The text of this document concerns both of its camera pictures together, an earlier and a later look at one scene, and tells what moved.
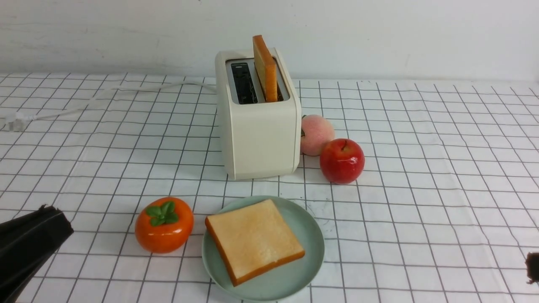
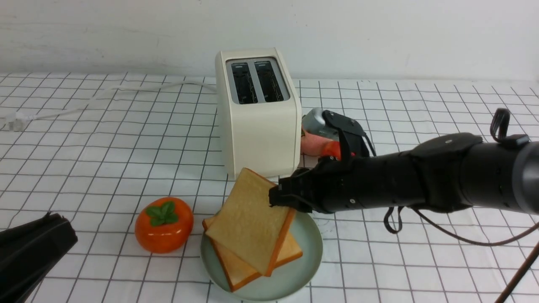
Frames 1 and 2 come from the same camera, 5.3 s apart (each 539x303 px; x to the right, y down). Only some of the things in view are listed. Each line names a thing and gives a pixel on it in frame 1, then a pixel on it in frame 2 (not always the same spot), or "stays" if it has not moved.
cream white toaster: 262,139 stays
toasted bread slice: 265,68 -> 246,226
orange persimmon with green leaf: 164,224 stays
